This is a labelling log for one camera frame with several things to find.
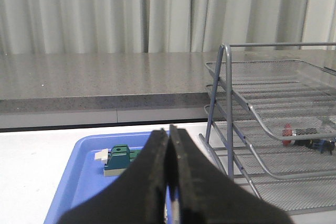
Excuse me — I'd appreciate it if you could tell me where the grey curtain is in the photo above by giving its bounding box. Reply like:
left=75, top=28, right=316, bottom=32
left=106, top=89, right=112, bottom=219
left=1, top=0, right=335, bottom=54

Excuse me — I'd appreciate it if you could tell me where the white circuit breaker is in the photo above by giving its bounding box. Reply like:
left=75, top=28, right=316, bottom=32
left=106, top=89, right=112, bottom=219
left=164, top=200, right=181, bottom=224

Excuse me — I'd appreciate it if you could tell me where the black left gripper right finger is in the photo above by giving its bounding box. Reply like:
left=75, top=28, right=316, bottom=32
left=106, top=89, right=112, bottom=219
left=167, top=125, right=292, bottom=223

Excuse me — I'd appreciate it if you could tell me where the green and beige switch block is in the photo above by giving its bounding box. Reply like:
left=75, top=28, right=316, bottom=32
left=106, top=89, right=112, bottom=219
left=94, top=144, right=141, bottom=177

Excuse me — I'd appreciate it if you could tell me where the grey stone counter ledge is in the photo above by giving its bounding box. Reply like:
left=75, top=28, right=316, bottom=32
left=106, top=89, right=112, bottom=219
left=0, top=49, right=336, bottom=130

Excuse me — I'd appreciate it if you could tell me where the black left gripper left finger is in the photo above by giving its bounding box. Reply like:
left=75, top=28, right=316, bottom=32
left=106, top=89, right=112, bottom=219
left=58, top=130, right=169, bottom=223

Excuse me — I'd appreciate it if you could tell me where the grey wire mesh tray rack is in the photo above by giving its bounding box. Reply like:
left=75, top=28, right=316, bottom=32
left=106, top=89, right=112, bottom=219
left=200, top=44, right=335, bottom=215

